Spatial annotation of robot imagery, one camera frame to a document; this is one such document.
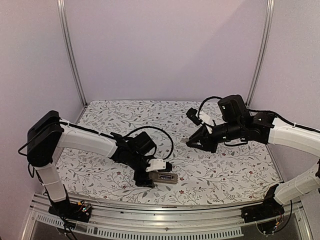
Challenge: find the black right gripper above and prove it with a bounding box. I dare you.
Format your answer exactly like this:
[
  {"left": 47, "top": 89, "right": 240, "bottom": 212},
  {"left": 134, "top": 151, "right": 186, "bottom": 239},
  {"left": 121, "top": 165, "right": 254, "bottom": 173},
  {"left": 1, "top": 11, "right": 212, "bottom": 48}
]
[{"left": 186, "top": 119, "right": 244, "bottom": 153}]

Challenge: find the white remote control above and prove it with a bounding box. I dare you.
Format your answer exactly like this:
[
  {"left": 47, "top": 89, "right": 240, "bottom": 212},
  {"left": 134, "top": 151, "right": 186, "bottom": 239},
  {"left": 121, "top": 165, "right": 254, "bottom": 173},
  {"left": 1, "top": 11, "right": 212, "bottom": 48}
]
[{"left": 149, "top": 171, "right": 178, "bottom": 185}]

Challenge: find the grey battery compartment cover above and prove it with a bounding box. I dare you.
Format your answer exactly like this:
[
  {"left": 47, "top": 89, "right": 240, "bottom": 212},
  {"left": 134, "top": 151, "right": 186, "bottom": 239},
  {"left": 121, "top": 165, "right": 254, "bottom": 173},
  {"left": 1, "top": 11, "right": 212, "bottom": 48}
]
[{"left": 180, "top": 138, "right": 189, "bottom": 144}]

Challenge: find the black battery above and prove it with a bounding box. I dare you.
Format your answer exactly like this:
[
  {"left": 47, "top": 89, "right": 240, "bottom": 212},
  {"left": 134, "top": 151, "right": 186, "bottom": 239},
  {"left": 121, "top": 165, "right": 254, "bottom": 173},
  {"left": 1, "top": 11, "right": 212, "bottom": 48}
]
[{"left": 159, "top": 174, "right": 174, "bottom": 181}]

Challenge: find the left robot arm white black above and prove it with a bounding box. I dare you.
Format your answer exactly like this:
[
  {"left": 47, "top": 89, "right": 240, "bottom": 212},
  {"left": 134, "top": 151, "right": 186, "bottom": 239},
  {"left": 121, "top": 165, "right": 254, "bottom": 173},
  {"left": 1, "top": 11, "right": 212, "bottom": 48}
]
[{"left": 18, "top": 110, "right": 156, "bottom": 217}]

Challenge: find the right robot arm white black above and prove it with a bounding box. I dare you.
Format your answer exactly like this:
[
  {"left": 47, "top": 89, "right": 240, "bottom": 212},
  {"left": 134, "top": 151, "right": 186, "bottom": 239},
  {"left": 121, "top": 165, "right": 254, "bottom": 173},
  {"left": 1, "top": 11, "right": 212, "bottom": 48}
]
[{"left": 186, "top": 94, "right": 320, "bottom": 218}]

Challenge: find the floral patterned table mat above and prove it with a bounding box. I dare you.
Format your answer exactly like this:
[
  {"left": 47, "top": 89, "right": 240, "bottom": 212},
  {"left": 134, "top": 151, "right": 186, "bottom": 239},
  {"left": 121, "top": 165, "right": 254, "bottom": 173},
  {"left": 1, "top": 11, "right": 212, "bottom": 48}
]
[{"left": 56, "top": 100, "right": 282, "bottom": 205}]

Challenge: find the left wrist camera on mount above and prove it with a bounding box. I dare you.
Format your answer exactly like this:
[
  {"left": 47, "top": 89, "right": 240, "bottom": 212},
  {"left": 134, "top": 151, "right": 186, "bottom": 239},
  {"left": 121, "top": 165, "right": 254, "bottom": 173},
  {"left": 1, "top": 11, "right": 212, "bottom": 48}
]
[{"left": 145, "top": 158, "right": 173, "bottom": 173}]

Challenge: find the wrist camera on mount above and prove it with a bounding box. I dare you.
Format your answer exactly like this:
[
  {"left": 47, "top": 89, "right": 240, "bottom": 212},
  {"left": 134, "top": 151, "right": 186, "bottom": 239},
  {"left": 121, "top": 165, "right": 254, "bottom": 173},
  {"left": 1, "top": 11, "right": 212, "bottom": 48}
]
[
  {"left": 145, "top": 158, "right": 173, "bottom": 173},
  {"left": 186, "top": 108, "right": 216, "bottom": 127}
]

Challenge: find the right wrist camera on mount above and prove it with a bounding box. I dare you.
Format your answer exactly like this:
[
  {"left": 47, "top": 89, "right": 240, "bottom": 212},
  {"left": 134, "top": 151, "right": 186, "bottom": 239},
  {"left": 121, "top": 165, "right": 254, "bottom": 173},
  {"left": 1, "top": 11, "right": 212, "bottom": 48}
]
[{"left": 186, "top": 108, "right": 216, "bottom": 127}]

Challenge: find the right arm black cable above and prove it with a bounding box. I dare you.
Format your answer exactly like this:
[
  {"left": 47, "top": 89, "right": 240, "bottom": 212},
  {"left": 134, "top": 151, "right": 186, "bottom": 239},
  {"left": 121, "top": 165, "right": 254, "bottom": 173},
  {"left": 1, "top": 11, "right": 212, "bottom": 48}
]
[{"left": 197, "top": 96, "right": 225, "bottom": 118}]

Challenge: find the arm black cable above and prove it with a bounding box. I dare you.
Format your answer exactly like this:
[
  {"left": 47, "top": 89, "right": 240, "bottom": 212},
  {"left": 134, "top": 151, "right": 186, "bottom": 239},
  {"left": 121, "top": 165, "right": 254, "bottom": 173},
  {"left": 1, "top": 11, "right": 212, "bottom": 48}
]
[
  {"left": 123, "top": 126, "right": 175, "bottom": 161},
  {"left": 197, "top": 96, "right": 225, "bottom": 118}
]

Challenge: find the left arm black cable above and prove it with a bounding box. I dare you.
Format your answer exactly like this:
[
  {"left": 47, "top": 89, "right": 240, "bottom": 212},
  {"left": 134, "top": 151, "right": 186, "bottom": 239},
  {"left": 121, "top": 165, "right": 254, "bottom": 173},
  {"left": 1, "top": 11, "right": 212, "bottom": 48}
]
[{"left": 123, "top": 126, "right": 175, "bottom": 161}]

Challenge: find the front aluminium rail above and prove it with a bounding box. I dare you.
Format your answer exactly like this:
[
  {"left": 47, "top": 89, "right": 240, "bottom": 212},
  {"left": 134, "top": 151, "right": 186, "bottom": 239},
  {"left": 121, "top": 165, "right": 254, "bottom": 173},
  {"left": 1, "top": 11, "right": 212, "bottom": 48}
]
[{"left": 29, "top": 192, "right": 305, "bottom": 232}]

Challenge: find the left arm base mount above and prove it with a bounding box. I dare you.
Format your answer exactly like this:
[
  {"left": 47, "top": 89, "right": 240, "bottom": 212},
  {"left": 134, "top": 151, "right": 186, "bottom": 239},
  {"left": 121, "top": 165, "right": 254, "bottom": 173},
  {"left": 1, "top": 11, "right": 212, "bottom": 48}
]
[{"left": 48, "top": 198, "right": 92, "bottom": 223}]

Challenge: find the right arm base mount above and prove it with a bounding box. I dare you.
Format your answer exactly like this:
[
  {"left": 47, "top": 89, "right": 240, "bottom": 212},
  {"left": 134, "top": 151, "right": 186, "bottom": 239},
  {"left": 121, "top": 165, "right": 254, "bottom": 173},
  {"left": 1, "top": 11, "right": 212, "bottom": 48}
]
[{"left": 241, "top": 184, "right": 285, "bottom": 223}]

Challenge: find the white slotted cable duct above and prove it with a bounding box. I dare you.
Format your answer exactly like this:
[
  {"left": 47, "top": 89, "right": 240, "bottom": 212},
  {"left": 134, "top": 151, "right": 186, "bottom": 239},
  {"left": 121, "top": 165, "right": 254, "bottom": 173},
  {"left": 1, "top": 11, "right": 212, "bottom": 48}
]
[{"left": 35, "top": 205, "right": 245, "bottom": 240}]

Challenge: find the right aluminium frame post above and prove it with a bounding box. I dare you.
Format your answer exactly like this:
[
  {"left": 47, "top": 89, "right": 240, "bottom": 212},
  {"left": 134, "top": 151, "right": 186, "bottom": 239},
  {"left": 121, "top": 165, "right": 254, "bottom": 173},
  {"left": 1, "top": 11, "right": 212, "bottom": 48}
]
[{"left": 246, "top": 0, "right": 275, "bottom": 107}]

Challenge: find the aluminium frame post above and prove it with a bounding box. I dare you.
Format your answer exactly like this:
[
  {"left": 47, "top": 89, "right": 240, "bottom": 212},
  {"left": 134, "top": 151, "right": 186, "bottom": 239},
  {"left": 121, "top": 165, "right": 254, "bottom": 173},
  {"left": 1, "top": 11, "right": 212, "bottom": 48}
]
[
  {"left": 56, "top": 0, "right": 88, "bottom": 108},
  {"left": 246, "top": 0, "right": 275, "bottom": 107}
]

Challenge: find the left aluminium frame post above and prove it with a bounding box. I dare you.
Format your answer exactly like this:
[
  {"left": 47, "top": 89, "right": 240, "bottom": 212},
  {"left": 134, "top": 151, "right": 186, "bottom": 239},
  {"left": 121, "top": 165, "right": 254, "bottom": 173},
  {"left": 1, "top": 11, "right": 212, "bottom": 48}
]
[{"left": 56, "top": 0, "right": 88, "bottom": 108}]

